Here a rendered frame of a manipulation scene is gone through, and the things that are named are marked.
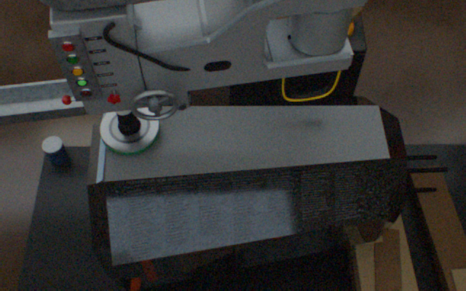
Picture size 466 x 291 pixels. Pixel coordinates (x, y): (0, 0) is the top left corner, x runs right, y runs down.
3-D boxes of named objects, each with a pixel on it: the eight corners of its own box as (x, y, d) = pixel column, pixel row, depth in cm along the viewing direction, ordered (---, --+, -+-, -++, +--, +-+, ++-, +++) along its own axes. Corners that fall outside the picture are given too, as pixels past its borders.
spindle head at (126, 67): (191, 55, 195) (180, -50, 157) (200, 106, 184) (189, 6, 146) (87, 68, 192) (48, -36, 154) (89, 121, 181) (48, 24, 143)
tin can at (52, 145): (52, 147, 299) (45, 134, 288) (70, 150, 299) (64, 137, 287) (46, 164, 294) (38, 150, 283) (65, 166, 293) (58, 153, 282)
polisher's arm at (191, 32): (330, 46, 202) (354, -70, 161) (347, 97, 191) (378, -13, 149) (126, 73, 196) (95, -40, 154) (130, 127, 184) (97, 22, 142)
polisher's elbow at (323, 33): (285, 13, 185) (289, -34, 169) (343, 12, 185) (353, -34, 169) (287, 57, 175) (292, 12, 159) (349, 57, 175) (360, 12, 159)
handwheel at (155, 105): (178, 94, 183) (173, 65, 170) (182, 119, 178) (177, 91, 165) (132, 100, 182) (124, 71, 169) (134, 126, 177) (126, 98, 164)
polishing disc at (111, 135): (152, 156, 200) (151, 154, 199) (94, 148, 202) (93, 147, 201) (164, 107, 211) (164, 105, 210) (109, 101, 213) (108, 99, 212)
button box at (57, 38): (102, 92, 170) (79, 26, 146) (103, 98, 169) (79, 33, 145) (75, 95, 170) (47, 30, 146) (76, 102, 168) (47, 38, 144)
